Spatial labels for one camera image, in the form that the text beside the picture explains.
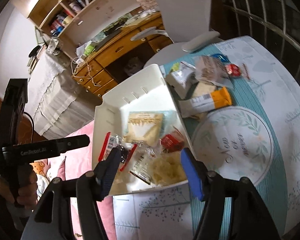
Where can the white plastic bag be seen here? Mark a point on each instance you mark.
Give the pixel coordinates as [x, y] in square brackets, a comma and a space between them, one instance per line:
[83, 48]

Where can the row of red blue books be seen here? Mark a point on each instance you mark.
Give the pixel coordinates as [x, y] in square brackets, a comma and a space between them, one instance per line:
[58, 22]

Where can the beige snack packet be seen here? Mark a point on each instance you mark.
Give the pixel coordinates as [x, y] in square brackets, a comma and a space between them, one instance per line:
[210, 66]

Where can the white plastic storage bin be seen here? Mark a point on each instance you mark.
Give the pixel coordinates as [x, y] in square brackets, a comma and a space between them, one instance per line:
[140, 100]

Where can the floral cloth bag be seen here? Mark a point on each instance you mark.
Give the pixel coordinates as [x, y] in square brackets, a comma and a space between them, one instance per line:
[53, 46]

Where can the puffed snack bag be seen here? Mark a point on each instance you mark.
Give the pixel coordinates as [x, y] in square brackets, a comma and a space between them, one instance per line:
[167, 170]

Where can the lace covered cabinet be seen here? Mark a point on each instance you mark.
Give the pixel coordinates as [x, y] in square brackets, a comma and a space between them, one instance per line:
[55, 100]

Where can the black keyboard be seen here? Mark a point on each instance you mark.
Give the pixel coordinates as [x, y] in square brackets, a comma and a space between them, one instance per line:
[110, 38]

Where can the cartoon bear pillow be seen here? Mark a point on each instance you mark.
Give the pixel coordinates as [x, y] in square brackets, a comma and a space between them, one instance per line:
[40, 167]

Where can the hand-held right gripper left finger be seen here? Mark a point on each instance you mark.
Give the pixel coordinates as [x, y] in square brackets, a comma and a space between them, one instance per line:
[107, 177]

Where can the clear pale snack packet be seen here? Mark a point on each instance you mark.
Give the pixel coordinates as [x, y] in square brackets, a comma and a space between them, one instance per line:
[203, 88]

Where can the person's left hand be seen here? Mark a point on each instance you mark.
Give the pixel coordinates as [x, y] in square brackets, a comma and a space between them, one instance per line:
[30, 192]

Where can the black round dish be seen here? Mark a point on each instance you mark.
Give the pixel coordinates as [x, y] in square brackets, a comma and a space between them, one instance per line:
[35, 50]

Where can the pink stick packets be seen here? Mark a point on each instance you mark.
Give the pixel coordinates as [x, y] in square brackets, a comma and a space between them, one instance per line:
[246, 71]

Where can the black gold patterned box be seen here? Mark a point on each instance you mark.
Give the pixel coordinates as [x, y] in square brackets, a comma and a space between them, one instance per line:
[116, 25]

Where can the pink white tumbler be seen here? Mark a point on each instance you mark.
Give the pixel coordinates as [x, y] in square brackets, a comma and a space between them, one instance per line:
[73, 5]

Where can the steel window grille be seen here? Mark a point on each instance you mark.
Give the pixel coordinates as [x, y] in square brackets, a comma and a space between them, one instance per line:
[296, 42]

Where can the blue snack packet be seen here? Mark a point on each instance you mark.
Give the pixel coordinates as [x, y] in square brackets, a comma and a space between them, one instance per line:
[220, 57]

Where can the pink patterned box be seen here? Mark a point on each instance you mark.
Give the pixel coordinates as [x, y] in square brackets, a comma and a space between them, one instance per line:
[147, 1]

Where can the orange white snack box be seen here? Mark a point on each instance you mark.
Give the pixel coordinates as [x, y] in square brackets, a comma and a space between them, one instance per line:
[215, 98]

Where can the wooden desk with drawers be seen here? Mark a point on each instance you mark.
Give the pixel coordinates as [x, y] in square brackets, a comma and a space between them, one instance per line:
[120, 47]

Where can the green white snack packet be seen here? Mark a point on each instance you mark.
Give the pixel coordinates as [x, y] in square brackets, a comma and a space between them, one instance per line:
[182, 77]

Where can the red round candy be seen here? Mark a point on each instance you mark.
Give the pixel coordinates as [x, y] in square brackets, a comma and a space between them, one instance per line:
[233, 69]

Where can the grey office chair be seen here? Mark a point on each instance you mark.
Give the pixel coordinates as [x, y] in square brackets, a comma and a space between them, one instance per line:
[185, 10]

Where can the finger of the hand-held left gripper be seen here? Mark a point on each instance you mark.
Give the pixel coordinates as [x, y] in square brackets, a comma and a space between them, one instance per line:
[52, 148]

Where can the wooden desk hutch shelf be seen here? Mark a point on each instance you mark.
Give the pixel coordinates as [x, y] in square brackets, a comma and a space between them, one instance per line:
[102, 12]

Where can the red white snack packet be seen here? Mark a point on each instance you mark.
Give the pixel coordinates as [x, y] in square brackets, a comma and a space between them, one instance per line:
[110, 142]

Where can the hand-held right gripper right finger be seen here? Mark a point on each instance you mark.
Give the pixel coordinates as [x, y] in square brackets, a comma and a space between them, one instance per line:
[192, 175]

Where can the grey white bundle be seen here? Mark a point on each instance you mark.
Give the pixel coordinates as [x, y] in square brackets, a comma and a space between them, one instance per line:
[132, 66]

